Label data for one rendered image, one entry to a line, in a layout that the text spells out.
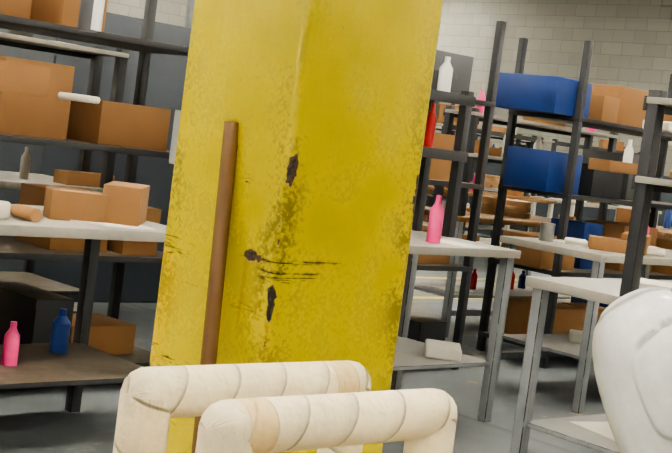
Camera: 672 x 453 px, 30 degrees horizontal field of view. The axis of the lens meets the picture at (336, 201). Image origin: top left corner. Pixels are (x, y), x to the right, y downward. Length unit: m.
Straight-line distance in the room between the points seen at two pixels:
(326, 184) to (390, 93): 0.18
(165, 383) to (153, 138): 5.45
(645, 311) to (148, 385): 0.51
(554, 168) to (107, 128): 3.49
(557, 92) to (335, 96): 6.56
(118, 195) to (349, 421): 4.28
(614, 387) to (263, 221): 0.79
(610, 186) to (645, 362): 7.95
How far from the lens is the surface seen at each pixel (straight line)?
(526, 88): 8.47
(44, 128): 5.96
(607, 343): 1.13
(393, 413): 0.78
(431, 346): 6.40
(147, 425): 0.77
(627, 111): 9.18
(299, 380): 0.84
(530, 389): 5.21
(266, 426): 0.71
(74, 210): 4.97
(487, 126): 7.88
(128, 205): 5.00
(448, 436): 0.82
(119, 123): 6.10
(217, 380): 0.79
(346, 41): 1.81
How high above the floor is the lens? 1.37
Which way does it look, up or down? 3 degrees down
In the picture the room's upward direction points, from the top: 8 degrees clockwise
